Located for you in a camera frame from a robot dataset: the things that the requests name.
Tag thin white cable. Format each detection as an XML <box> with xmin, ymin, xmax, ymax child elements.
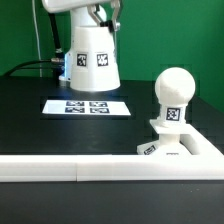
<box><xmin>31</xmin><ymin>0</ymin><xmax>42</xmax><ymax>61</ymax></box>

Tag white lamp base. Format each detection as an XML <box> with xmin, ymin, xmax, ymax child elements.
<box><xmin>137</xmin><ymin>119</ymin><xmax>191</xmax><ymax>156</ymax></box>

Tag white L-shaped wall fence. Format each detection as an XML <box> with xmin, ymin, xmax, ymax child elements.
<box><xmin>0</xmin><ymin>122</ymin><xmax>224</xmax><ymax>182</ymax></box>

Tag white light bulb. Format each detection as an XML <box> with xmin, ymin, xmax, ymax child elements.
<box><xmin>155</xmin><ymin>67</ymin><xmax>196</xmax><ymax>127</ymax></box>

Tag black cable hose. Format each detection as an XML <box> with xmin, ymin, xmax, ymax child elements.
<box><xmin>3</xmin><ymin>9</ymin><xmax>67</xmax><ymax>76</ymax></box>

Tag white marker sheet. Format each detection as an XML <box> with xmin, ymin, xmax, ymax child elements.
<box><xmin>42</xmin><ymin>100</ymin><xmax>131</xmax><ymax>116</ymax></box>

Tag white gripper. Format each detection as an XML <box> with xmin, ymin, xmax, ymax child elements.
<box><xmin>42</xmin><ymin>0</ymin><xmax>122</xmax><ymax>32</ymax></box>

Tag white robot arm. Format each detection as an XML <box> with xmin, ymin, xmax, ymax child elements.
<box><xmin>42</xmin><ymin>0</ymin><xmax>122</xmax><ymax>92</ymax></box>

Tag white lamp shade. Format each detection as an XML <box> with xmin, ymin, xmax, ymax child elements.
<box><xmin>70</xmin><ymin>26</ymin><xmax>120</xmax><ymax>92</ymax></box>

